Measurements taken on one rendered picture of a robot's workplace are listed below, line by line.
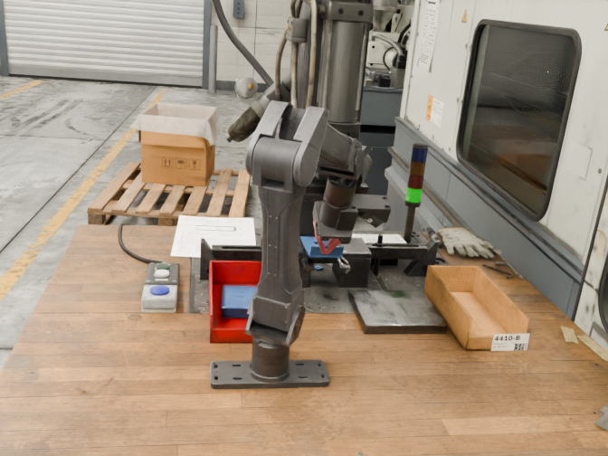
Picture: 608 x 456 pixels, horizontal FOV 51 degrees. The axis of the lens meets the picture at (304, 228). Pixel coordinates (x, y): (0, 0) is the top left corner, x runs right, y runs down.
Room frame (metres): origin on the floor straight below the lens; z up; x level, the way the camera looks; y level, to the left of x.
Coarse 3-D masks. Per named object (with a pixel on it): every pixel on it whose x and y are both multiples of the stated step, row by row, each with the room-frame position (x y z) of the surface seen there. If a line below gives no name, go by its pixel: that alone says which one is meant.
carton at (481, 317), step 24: (432, 288) 1.27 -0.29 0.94; (456, 288) 1.33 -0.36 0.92; (480, 288) 1.30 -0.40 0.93; (456, 312) 1.14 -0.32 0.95; (480, 312) 1.23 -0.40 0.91; (504, 312) 1.18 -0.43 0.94; (456, 336) 1.12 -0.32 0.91; (480, 336) 1.08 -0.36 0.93; (504, 336) 1.09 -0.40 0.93; (528, 336) 1.09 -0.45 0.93
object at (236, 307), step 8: (224, 288) 1.24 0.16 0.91; (232, 288) 1.25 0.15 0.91; (240, 288) 1.25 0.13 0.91; (248, 288) 1.25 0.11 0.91; (224, 296) 1.20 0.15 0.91; (232, 296) 1.21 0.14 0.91; (248, 296) 1.21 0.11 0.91; (224, 304) 1.17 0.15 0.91; (232, 304) 1.17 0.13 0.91; (240, 304) 1.17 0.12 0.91; (248, 304) 1.18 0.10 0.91; (224, 312) 1.11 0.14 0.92; (232, 312) 1.11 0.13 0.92; (240, 312) 1.12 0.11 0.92
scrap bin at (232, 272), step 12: (216, 264) 1.27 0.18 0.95; (228, 264) 1.27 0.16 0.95; (240, 264) 1.28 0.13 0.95; (252, 264) 1.28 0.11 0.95; (216, 276) 1.27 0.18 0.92; (228, 276) 1.27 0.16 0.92; (240, 276) 1.28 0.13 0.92; (252, 276) 1.28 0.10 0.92; (216, 288) 1.25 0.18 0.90; (216, 300) 1.19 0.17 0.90; (216, 312) 1.14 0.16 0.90; (216, 324) 1.09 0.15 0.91; (228, 324) 1.09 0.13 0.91; (240, 324) 1.10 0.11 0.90; (216, 336) 1.03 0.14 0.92; (228, 336) 1.03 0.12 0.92; (240, 336) 1.03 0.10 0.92
